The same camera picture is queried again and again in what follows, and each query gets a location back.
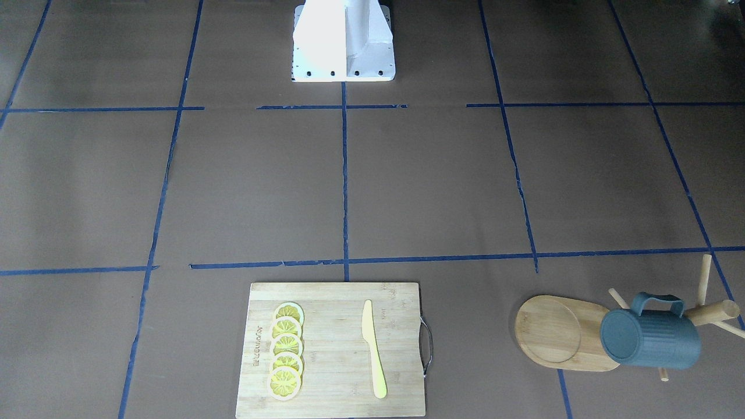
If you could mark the wooden cup storage rack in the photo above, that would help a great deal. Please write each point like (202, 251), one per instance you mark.
(563, 333)

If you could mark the bamboo cutting board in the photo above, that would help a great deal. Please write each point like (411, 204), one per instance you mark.
(336, 381)

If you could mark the yellow plastic knife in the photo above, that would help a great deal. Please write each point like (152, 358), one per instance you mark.
(379, 386)

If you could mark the dark grey ribbed mug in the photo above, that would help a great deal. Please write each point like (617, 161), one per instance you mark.
(652, 333)

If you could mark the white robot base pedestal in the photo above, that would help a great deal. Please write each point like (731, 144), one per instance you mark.
(343, 41)

